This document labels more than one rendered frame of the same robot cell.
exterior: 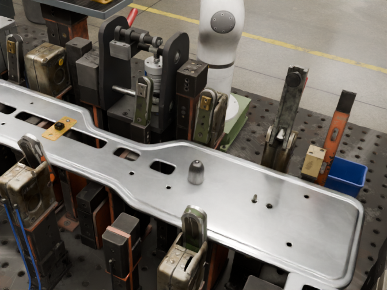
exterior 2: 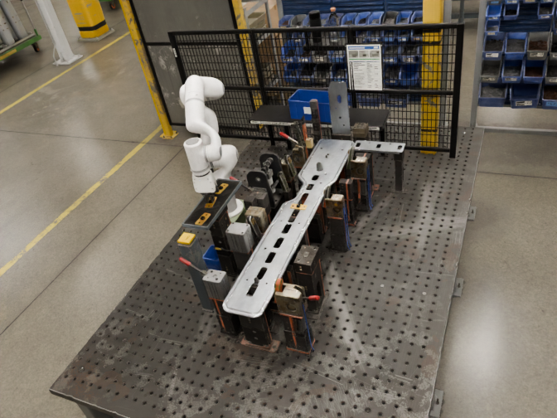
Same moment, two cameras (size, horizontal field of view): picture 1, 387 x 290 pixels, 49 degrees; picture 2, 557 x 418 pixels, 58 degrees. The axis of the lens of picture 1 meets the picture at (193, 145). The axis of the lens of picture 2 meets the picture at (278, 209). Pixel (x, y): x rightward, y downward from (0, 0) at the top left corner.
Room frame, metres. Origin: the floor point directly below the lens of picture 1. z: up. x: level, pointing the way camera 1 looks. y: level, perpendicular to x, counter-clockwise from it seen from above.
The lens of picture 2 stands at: (0.62, 2.31, 2.53)
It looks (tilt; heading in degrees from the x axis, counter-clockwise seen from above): 37 degrees down; 277
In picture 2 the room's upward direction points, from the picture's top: 11 degrees counter-clockwise
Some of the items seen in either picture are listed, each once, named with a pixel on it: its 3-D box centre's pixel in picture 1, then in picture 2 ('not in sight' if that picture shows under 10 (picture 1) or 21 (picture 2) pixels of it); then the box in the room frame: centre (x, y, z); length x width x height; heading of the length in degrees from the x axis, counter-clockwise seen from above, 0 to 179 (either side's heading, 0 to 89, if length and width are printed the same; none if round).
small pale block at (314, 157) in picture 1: (297, 212); (312, 165); (0.66, -0.25, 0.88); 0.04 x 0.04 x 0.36; 68
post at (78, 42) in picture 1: (86, 105); (256, 228); (0.99, 0.31, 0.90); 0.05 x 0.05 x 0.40; 68
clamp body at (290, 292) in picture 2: not in sight; (296, 318); (0.80, 0.92, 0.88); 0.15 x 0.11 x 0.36; 158
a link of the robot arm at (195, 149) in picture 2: not in sight; (196, 153); (1.15, 0.39, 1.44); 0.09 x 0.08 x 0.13; 0
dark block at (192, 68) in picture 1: (188, 137); not in sight; (0.86, 0.01, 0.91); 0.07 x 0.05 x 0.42; 158
